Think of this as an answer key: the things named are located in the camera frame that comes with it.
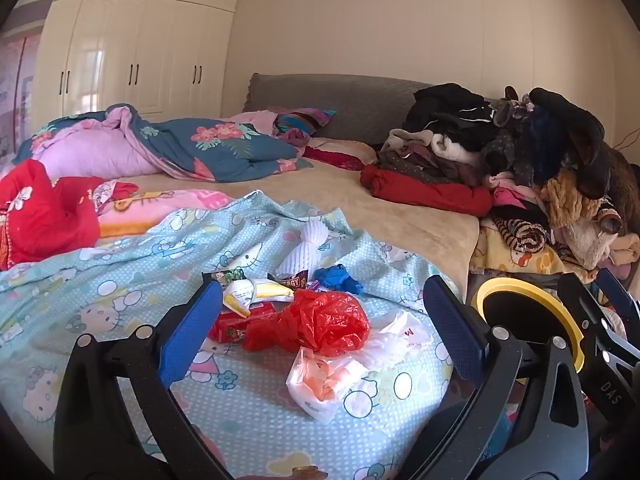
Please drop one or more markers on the brown striped fleece cloth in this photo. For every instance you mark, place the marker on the brown striped fleece cloth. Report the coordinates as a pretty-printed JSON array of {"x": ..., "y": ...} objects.
[{"x": 525, "y": 235}]

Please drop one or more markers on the black coat with brown lining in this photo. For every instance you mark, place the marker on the black coat with brown lining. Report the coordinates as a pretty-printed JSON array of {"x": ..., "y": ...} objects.
[{"x": 585, "y": 130}]

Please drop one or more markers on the pink patterned door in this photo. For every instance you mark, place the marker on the pink patterned door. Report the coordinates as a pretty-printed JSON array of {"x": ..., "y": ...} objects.
[{"x": 15, "y": 95}]

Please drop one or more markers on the dark red cloth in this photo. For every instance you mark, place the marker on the dark red cloth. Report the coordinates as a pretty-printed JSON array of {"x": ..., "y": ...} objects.
[{"x": 335, "y": 157}]

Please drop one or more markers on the brown snack wrapper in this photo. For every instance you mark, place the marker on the brown snack wrapper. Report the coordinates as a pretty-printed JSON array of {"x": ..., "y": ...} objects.
[{"x": 290, "y": 280}]

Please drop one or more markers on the striped pillow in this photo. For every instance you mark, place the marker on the striped pillow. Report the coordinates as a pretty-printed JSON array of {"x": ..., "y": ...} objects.
[{"x": 305, "y": 122}]

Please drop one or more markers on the tan fuzzy sweater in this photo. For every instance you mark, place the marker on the tan fuzzy sweater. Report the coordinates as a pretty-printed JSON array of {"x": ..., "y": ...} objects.
[{"x": 570, "y": 205}]

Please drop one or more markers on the blue floral quilt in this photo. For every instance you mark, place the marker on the blue floral quilt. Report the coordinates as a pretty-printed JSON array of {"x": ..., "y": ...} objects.
[{"x": 210, "y": 145}]

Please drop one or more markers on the black jacket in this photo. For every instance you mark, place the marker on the black jacket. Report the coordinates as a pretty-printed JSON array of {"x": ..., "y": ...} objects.
[{"x": 445, "y": 105}]

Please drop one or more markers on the green dark snack wrapper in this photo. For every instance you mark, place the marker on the green dark snack wrapper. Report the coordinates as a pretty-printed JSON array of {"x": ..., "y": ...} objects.
[{"x": 225, "y": 276}]

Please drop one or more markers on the white bag with orange contents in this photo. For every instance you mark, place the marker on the white bag with orange contents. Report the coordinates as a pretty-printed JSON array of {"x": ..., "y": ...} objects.
[{"x": 320, "y": 380}]

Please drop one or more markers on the red snack packet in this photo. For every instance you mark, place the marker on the red snack packet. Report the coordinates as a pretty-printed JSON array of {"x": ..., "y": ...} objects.
[{"x": 227, "y": 330}]

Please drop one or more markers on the white fleece cloth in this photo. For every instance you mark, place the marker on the white fleece cloth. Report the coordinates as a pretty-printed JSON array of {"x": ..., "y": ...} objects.
[{"x": 450, "y": 147}]

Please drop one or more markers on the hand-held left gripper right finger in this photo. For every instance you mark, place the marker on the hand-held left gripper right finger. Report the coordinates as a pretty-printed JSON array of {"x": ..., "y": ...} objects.
[{"x": 457, "y": 330}]

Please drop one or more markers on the pink garment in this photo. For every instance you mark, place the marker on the pink garment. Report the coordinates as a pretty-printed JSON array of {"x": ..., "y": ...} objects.
[{"x": 515, "y": 192}]

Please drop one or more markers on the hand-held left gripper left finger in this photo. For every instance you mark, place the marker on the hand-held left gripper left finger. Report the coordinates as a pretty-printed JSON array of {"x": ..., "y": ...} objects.
[{"x": 187, "y": 332}]

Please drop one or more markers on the pink cartoon blanket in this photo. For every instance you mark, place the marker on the pink cartoon blanket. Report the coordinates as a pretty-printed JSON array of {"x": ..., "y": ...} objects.
[{"x": 155, "y": 205}]

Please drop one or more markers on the grey fuzzy garment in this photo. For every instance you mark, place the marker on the grey fuzzy garment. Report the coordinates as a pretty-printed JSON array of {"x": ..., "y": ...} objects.
[{"x": 505, "y": 152}]

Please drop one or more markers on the red plastic bag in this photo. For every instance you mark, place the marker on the red plastic bag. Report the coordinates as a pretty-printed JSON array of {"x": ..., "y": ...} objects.
[{"x": 320, "y": 320}]

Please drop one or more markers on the bright red cloth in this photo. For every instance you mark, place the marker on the bright red cloth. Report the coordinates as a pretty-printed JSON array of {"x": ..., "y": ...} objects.
[{"x": 45, "y": 215}]

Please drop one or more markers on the light blue cartoon blanket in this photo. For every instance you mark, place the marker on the light blue cartoon blanket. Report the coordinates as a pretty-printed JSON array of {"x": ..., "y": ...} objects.
[{"x": 100, "y": 285}]

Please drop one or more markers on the brown dotted cloth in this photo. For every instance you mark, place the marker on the brown dotted cloth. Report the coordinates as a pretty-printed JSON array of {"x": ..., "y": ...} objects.
[{"x": 415, "y": 165}]

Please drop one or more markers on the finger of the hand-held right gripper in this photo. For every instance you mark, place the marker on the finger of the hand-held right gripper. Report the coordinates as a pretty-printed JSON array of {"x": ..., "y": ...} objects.
[
  {"x": 620, "y": 295},
  {"x": 582, "y": 320}
]

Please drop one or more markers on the brown fur coat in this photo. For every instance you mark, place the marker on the brown fur coat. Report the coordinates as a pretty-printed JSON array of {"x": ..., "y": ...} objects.
[{"x": 625, "y": 180}]

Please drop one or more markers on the light pink cloth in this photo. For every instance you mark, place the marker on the light pink cloth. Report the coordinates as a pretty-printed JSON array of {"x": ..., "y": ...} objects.
[{"x": 252, "y": 120}]

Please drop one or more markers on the yellow cartoon blanket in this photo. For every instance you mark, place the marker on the yellow cartoon blanket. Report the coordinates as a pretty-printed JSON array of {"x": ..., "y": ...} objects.
[{"x": 520, "y": 260}]

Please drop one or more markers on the white bag with red print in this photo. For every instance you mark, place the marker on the white bag with red print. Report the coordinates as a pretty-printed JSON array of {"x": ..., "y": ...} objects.
[{"x": 400, "y": 335}]

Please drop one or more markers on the red folded garment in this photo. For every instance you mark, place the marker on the red folded garment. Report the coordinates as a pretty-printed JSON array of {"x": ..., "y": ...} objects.
[{"x": 430, "y": 192}]

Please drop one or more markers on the white wardrobe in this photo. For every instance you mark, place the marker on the white wardrobe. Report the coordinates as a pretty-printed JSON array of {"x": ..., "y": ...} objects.
[{"x": 140, "y": 40}]

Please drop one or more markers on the grey purple knitted cloth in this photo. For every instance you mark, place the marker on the grey purple knitted cloth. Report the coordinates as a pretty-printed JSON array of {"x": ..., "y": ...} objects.
[{"x": 510, "y": 107}]

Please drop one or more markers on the white and yellow packet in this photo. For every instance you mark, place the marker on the white and yellow packet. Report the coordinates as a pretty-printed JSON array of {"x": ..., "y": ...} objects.
[{"x": 240, "y": 297}]

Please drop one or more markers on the navy fuzzy garment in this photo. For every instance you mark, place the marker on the navy fuzzy garment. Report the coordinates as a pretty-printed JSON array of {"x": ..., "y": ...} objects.
[{"x": 545, "y": 145}]

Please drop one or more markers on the black bin with yellow rim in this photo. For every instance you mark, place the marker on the black bin with yellow rim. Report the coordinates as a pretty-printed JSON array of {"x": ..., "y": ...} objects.
[{"x": 525, "y": 310}]

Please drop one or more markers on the grey headboard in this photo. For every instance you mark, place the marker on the grey headboard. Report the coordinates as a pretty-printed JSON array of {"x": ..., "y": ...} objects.
[{"x": 360, "y": 105}]

